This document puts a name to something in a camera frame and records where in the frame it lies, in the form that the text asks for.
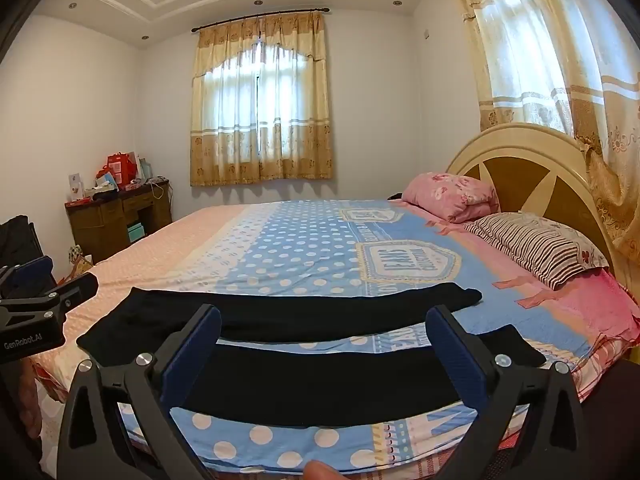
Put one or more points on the cream wooden headboard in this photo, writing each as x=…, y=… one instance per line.
x=530, y=160

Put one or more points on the person's right hand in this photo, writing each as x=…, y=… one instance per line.
x=324, y=472

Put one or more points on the red gift bag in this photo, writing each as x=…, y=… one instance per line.
x=121, y=169

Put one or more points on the teal box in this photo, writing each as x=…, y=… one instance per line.
x=136, y=231

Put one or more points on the white card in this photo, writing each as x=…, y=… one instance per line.
x=76, y=187

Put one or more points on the blue tissue box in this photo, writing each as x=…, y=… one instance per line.
x=106, y=180

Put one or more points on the beige floral curtain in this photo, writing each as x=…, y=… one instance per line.
x=565, y=60

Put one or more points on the brown wooden desk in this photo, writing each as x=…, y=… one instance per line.
x=105, y=220

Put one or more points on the floral bag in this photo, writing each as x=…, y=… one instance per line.
x=80, y=259

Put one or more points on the pink cloth pillow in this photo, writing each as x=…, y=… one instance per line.
x=600, y=305

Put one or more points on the black pants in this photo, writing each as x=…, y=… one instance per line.
x=300, y=320

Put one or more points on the pink floral pillow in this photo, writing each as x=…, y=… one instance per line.
x=450, y=195

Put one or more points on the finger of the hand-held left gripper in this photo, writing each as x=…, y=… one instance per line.
x=40, y=270
x=80, y=287

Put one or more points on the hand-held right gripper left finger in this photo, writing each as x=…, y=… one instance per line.
x=192, y=355

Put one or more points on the striped pillow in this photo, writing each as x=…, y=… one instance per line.
x=535, y=247

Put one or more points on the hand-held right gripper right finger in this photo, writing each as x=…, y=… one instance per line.
x=452, y=355

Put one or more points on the polka dot bedsheet bed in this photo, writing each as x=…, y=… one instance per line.
x=300, y=245

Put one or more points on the beige window curtain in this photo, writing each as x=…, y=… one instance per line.
x=260, y=105

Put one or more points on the dark curtain rod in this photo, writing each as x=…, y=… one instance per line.
x=260, y=16

